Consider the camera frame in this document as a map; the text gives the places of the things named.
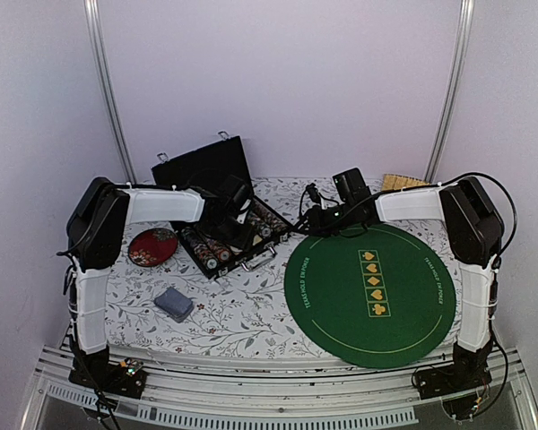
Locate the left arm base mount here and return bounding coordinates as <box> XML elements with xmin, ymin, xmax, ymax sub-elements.
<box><xmin>69</xmin><ymin>348</ymin><xmax>147</xmax><ymax>400</ymax></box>

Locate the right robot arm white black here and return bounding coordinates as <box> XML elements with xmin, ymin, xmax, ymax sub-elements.
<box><xmin>294</xmin><ymin>168</ymin><xmax>510</xmax><ymax>355</ymax></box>

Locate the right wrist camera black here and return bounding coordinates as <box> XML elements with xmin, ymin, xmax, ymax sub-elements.
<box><xmin>333</xmin><ymin>168</ymin><xmax>371</xmax><ymax>206</ymax></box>

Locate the aluminium front rail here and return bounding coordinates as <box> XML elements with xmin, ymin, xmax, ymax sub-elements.
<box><xmin>21</xmin><ymin>345</ymin><xmax>538</xmax><ymax>429</ymax></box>

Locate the round green poker mat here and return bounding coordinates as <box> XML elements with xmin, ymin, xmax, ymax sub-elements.
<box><xmin>283</xmin><ymin>225</ymin><xmax>456</xmax><ymax>369</ymax></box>

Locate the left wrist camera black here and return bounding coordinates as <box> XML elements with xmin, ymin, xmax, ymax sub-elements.
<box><xmin>219</xmin><ymin>175</ymin><xmax>253</xmax><ymax>213</ymax></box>

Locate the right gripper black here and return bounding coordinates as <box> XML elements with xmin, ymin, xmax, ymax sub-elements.
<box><xmin>292</xmin><ymin>201</ymin><xmax>355</xmax><ymax>238</ymax></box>

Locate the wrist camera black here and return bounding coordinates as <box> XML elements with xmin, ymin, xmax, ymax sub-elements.
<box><xmin>219</xmin><ymin>175</ymin><xmax>253</xmax><ymax>213</ymax></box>
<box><xmin>333</xmin><ymin>168</ymin><xmax>371</xmax><ymax>206</ymax></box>

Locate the right aluminium frame post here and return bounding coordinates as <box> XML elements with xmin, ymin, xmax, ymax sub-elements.
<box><xmin>424</xmin><ymin>0</ymin><xmax>474</xmax><ymax>183</ymax></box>

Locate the left aluminium frame post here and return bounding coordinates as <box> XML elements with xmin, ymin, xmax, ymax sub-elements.
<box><xmin>83</xmin><ymin>0</ymin><xmax>137</xmax><ymax>183</ymax></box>

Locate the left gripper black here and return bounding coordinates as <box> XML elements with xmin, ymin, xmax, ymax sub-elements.
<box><xmin>210</xmin><ymin>214</ymin><xmax>257</xmax><ymax>252</ymax></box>

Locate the blue playing card deck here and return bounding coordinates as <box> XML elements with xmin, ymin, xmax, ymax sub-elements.
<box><xmin>153</xmin><ymin>288</ymin><xmax>194</xmax><ymax>323</ymax></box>

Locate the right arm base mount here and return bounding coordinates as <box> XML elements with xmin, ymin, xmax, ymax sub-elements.
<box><xmin>412</xmin><ymin>345</ymin><xmax>492</xmax><ymax>421</ymax></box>

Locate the aluminium frame post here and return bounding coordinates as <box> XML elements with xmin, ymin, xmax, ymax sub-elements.
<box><xmin>83</xmin><ymin>0</ymin><xmax>137</xmax><ymax>183</ymax></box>
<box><xmin>424</xmin><ymin>0</ymin><xmax>474</xmax><ymax>183</ymax></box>

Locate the right outer chip row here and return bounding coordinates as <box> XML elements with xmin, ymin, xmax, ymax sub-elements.
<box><xmin>254</xmin><ymin>201</ymin><xmax>291</xmax><ymax>235</ymax></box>

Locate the black poker chip case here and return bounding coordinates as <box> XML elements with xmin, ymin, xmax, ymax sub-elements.
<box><xmin>152</xmin><ymin>131</ymin><xmax>292</xmax><ymax>279</ymax></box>

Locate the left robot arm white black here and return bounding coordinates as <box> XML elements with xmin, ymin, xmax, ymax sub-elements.
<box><xmin>62</xmin><ymin>175</ymin><xmax>254</xmax><ymax>389</ymax></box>

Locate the round red floral coaster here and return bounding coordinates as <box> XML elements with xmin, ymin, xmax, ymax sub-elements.
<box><xmin>127</xmin><ymin>228</ymin><xmax>178</xmax><ymax>267</ymax></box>

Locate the bamboo mat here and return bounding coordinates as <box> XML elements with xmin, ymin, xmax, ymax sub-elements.
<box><xmin>381</xmin><ymin>174</ymin><xmax>429</xmax><ymax>192</ymax></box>

